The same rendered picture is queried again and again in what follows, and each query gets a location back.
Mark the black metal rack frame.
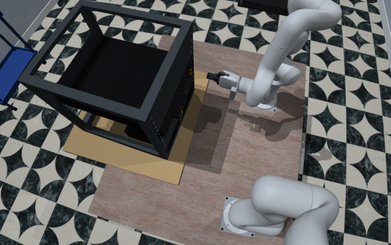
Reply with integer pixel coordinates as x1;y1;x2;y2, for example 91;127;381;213
17;0;194;160

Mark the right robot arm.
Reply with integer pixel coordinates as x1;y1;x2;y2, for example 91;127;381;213
229;0;342;109

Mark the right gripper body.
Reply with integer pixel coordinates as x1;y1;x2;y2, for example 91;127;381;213
219;70;241;90

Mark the tan flat board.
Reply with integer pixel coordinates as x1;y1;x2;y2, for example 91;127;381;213
62;70;209;185

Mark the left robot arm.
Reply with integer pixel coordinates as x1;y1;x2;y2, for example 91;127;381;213
223;175;340;245

